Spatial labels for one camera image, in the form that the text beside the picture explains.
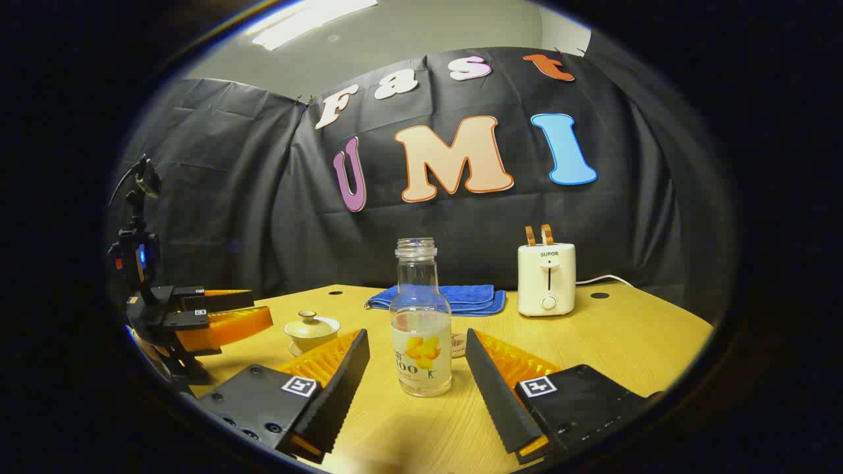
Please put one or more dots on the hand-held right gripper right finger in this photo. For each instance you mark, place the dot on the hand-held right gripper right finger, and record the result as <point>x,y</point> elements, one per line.
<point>497,401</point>

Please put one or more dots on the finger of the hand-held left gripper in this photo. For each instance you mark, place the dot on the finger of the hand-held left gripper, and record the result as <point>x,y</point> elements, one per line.
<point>230,326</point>
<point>224,303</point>

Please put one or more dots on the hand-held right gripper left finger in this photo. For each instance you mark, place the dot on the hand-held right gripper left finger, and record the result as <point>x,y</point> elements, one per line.
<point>339,395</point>

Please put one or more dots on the beige teacup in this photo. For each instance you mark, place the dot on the beige teacup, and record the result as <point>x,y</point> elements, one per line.
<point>309,342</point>

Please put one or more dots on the round wooden coaster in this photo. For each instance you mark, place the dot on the round wooden coaster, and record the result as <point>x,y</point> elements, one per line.
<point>459,345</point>

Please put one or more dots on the beige teacup lid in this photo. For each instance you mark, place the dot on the beige teacup lid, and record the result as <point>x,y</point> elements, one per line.
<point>313,324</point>

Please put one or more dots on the clear water bottle yellow label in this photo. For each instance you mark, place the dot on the clear water bottle yellow label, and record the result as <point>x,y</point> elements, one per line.
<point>421,316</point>

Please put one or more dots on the blue folded towel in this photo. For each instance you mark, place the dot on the blue folded towel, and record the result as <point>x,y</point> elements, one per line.
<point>467,296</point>

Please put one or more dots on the white toaster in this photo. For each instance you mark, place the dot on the white toaster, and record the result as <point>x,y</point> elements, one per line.
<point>546,283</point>

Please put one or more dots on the toast slice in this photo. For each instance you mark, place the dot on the toast slice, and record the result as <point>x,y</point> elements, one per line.
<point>547,234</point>
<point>529,236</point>

